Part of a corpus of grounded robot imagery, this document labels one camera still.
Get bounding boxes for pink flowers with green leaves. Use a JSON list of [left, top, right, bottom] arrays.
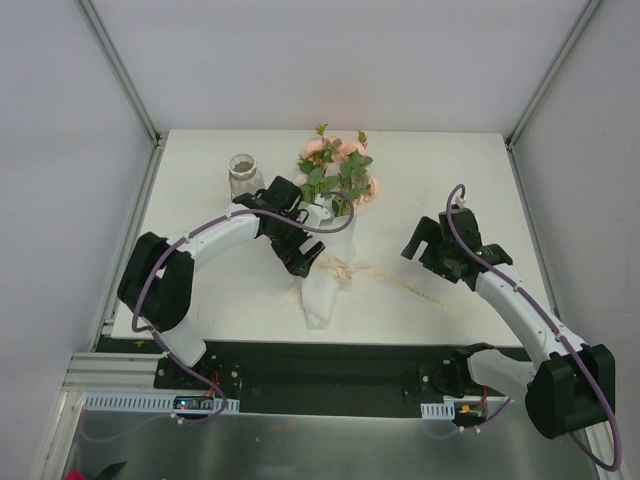
[[295, 124, 379, 216]]

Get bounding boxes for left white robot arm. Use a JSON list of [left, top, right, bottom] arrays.
[[117, 176, 325, 389]]

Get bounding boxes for left white cable duct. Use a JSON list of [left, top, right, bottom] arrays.
[[84, 392, 240, 415]]

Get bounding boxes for red object at bottom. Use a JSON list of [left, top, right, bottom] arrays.
[[63, 469, 87, 480]]

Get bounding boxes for white wrapping paper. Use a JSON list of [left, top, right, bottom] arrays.
[[300, 219, 356, 330]]

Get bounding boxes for white ribbed ceramic vase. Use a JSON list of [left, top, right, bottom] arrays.
[[228, 154, 265, 199]]

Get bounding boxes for black object at bottom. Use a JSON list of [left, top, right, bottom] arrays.
[[95, 461, 127, 480]]

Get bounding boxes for cream ribbon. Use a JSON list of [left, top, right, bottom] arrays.
[[311, 254, 464, 318]]

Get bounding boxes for aluminium frame post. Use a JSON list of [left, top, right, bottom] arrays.
[[75, 0, 163, 146], [505, 0, 605, 152]]

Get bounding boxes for right white cable duct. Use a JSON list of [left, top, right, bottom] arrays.
[[420, 400, 456, 421]]

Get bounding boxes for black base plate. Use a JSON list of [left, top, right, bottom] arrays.
[[94, 337, 536, 415]]

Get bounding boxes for left aluminium frame post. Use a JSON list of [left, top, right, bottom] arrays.
[[75, 0, 163, 146]]

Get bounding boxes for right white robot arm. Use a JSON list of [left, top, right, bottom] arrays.
[[401, 208, 615, 439]]

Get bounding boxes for right aluminium frame post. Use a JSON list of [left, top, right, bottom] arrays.
[[505, 0, 605, 152]]

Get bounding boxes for white cable duct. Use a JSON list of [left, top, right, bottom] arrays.
[[84, 392, 240, 415], [420, 400, 456, 421]]

